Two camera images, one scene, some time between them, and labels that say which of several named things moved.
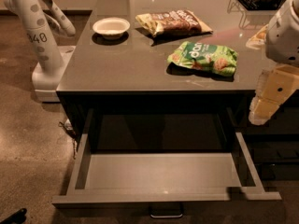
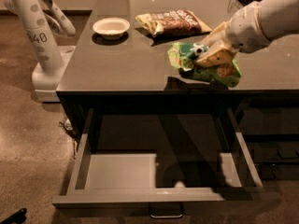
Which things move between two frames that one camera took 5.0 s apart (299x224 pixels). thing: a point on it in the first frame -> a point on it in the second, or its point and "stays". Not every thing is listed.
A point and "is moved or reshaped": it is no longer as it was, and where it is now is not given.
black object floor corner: [17, 217] stays
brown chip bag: [177, 21] stays
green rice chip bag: [211, 58] is moved or reshaped
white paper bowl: [111, 28] stays
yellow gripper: [284, 37] -> [246, 28]
